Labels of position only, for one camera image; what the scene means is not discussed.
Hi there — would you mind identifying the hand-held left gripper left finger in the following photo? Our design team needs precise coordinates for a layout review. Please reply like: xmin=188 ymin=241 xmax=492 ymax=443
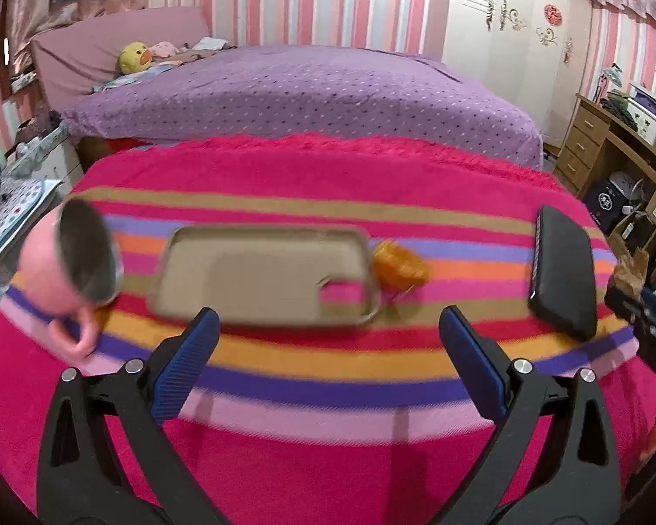
xmin=36 ymin=308 xmax=227 ymax=525

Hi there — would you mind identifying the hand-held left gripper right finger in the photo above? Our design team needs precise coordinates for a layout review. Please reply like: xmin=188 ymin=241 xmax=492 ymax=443
xmin=439 ymin=306 xmax=624 ymax=525

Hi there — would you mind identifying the brown paper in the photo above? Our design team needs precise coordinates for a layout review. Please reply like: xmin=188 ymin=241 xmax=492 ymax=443
xmin=611 ymin=246 xmax=650 ymax=296

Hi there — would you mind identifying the small orange snack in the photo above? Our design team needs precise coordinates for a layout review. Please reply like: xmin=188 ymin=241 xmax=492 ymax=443
xmin=373 ymin=239 xmax=432 ymax=291

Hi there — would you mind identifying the beige phone case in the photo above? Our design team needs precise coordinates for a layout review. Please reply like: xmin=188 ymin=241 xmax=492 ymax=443
xmin=147 ymin=224 xmax=382 ymax=329

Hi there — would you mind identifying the black phone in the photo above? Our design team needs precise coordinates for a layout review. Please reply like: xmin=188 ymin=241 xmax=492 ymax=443
xmin=527 ymin=205 xmax=599 ymax=341

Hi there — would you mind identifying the pink striped blanket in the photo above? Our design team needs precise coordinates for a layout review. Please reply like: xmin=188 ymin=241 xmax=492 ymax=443
xmin=0 ymin=134 xmax=656 ymax=525

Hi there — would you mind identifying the white appliance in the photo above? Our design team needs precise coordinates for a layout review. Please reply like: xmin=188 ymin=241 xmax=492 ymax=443
xmin=607 ymin=171 xmax=643 ymax=203

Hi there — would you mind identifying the pink mug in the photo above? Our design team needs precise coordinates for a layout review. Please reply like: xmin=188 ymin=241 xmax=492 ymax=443
xmin=17 ymin=198 xmax=124 ymax=359

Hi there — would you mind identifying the wooden desk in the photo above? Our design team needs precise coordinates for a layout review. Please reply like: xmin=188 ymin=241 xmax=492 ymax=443
xmin=555 ymin=93 xmax=656 ymax=252

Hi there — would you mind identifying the polka dot cushion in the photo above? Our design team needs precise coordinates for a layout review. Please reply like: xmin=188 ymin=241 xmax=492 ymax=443
xmin=0 ymin=178 xmax=61 ymax=280

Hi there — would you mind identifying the white storage bin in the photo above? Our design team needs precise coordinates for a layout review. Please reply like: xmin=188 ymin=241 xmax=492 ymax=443
xmin=628 ymin=84 xmax=656 ymax=143

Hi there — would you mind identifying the desk lamp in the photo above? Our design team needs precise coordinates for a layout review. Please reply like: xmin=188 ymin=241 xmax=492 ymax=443
xmin=596 ymin=63 xmax=624 ymax=102

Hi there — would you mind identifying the cream wardrobe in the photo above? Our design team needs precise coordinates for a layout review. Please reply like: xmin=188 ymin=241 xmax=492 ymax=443
xmin=442 ymin=0 xmax=594 ymax=146

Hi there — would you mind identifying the purple dotted bedspread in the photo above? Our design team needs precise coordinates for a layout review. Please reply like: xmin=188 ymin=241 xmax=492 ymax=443
xmin=60 ymin=45 xmax=543 ymax=170

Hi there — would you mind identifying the yellow duck plush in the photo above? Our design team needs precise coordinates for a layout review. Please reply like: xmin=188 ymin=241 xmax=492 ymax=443
xmin=119 ymin=41 xmax=154 ymax=74

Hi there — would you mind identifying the pink bed headboard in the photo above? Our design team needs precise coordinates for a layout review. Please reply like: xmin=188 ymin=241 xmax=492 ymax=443
xmin=30 ymin=7 xmax=209 ymax=116

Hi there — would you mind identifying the pink curtain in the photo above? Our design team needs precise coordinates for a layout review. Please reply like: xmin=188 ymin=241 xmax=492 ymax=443
xmin=5 ymin=0 xmax=154 ymax=61

